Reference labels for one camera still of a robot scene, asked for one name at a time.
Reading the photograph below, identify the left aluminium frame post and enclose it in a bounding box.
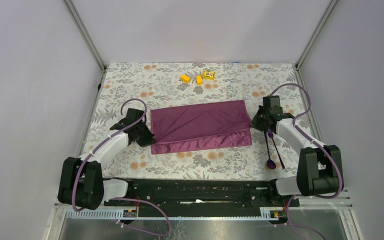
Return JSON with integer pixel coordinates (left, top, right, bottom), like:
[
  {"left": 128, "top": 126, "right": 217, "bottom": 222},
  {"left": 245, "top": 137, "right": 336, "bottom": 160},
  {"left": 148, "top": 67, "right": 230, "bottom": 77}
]
[{"left": 62, "top": 0, "right": 107, "bottom": 72}]

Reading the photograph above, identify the yellow block left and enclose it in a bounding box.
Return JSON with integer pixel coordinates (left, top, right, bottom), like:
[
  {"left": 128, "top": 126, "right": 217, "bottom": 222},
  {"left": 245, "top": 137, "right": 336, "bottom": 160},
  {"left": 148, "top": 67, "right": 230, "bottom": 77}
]
[{"left": 180, "top": 74, "right": 191, "bottom": 84}]

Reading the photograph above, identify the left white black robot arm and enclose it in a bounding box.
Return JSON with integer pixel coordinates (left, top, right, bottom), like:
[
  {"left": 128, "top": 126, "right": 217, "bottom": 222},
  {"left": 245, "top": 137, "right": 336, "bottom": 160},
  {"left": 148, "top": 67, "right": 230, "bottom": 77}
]
[{"left": 57, "top": 108, "right": 156, "bottom": 212}]

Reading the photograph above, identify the aluminium frame post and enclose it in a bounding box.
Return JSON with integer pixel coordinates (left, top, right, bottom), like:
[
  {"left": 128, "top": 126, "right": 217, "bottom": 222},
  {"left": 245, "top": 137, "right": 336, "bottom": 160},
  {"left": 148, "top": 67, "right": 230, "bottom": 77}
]
[
  {"left": 295, "top": 0, "right": 339, "bottom": 71},
  {"left": 62, "top": 0, "right": 107, "bottom": 72}
]

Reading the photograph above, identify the floral tablecloth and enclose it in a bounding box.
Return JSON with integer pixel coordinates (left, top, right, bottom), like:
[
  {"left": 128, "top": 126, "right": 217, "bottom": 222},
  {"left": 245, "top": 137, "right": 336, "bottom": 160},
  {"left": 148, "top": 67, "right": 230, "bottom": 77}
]
[{"left": 82, "top": 63, "right": 306, "bottom": 181}]

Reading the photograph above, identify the right aluminium frame post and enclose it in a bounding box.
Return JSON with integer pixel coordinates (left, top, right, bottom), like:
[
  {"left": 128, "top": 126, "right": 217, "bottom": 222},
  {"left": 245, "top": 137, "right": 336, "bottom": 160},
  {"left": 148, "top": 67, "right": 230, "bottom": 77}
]
[{"left": 295, "top": 0, "right": 339, "bottom": 71}]

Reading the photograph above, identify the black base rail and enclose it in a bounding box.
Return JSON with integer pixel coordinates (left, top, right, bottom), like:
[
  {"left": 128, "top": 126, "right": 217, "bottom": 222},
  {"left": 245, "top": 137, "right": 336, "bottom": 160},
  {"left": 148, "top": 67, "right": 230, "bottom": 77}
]
[{"left": 104, "top": 178, "right": 290, "bottom": 218}]

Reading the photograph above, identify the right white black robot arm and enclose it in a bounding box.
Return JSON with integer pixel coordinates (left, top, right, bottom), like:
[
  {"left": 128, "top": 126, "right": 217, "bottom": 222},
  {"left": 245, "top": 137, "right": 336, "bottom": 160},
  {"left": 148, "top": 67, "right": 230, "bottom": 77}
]
[{"left": 251, "top": 95, "right": 344, "bottom": 206}]

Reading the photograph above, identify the purple cloth napkin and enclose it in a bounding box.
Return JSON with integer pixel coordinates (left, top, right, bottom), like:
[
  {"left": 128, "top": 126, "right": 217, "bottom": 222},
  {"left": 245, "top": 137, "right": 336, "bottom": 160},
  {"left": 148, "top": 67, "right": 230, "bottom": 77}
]
[{"left": 150, "top": 100, "right": 252, "bottom": 155}]

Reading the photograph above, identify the yellow patterned block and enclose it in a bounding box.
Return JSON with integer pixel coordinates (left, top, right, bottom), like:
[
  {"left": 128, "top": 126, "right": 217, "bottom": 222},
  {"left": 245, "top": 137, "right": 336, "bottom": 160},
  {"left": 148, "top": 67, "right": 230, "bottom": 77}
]
[{"left": 202, "top": 70, "right": 216, "bottom": 80}]

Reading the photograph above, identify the purple plastic spoon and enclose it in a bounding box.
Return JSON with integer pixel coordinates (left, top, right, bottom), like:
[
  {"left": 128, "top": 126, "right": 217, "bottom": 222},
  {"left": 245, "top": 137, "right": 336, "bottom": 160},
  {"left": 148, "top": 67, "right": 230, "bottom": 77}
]
[{"left": 264, "top": 131, "right": 277, "bottom": 170}]

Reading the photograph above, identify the yellow block middle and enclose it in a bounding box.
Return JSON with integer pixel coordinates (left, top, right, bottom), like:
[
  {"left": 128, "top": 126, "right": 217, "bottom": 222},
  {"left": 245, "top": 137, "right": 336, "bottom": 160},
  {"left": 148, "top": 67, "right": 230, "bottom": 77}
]
[{"left": 195, "top": 75, "right": 203, "bottom": 86}]

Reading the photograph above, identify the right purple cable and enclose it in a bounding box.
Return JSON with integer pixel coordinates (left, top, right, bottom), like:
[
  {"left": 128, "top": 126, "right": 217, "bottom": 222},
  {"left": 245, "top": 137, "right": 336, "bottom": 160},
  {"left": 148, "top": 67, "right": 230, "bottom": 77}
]
[{"left": 269, "top": 82, "right": 345, "bottom": 240}]

